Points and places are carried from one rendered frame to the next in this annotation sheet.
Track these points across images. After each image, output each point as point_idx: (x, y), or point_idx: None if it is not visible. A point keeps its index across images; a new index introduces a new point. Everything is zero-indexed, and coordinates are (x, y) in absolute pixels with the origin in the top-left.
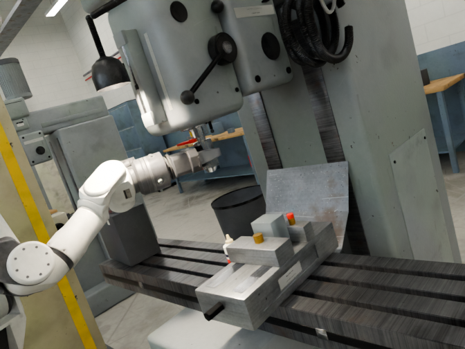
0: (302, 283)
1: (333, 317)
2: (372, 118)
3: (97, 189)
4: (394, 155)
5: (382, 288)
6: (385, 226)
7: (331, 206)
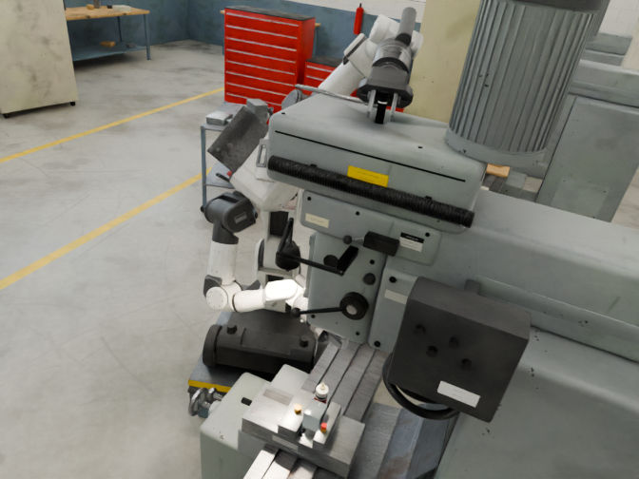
0: (291, 454)
1: (244, 477)
2: (467, 478)
3: (268, 293)
4: None
5: None
6: None
7: (412, 465)
